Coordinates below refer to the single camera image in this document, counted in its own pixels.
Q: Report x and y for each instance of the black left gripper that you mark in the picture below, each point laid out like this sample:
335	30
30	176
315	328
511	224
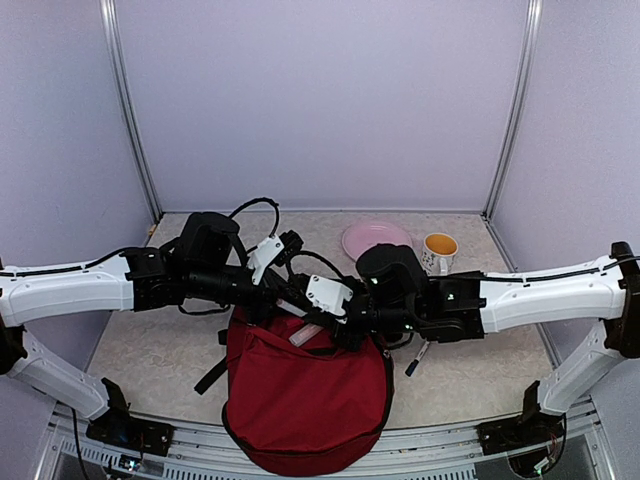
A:
267	295

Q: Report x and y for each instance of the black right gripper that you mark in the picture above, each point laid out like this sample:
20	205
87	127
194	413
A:
351	342

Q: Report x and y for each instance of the white pen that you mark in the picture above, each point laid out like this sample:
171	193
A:
290	308

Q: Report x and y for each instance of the blue capped marker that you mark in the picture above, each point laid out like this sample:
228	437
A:
417	359

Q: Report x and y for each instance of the red student backpack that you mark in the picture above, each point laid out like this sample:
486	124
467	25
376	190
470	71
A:
300	411

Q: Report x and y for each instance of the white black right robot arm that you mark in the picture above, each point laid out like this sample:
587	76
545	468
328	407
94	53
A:
396	295

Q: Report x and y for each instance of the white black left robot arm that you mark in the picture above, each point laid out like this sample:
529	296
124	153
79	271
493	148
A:
207	261

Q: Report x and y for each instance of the pink plastic plate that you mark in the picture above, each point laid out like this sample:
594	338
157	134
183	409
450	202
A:
363	235

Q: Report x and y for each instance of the patterned mug orange inside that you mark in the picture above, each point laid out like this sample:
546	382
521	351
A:
438	254

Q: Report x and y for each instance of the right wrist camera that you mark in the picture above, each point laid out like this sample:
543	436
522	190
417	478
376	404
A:
329	296

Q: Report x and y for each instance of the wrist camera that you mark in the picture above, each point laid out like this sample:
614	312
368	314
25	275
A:
329	296
291	243

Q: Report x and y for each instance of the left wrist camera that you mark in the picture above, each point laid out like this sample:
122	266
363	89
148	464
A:
291	243

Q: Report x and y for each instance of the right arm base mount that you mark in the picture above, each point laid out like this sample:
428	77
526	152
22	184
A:
513	433

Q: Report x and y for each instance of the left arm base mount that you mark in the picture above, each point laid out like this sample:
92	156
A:
132	433

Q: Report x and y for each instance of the left aluminium corner post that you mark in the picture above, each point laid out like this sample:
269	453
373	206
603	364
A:
110	22

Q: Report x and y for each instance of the aluminium corner post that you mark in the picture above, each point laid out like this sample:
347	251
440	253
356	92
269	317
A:
110	22
526	60

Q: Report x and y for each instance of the right aluminium corner post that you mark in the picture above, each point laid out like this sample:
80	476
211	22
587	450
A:
526	60

